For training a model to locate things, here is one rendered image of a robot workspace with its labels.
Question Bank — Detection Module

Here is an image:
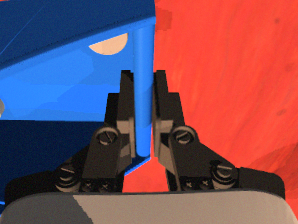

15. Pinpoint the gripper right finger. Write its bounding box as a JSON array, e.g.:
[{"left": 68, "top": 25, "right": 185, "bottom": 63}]
[{"left": 152, "top": 70, "right": 286, "bottom": 201}]

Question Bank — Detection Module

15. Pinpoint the blue bin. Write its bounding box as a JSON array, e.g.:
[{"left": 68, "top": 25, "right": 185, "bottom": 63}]
[
  {"left": 0, "top": 204, "right": 5, "bottom": 215},
  {"left": 0, "top": 0, "right": 156, "bottom": 204}
]

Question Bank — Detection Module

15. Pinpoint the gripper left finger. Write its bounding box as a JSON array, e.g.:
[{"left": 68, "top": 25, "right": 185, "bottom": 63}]
[{"left": 5, "top": 70, "right": 135, "bottom": 208}]

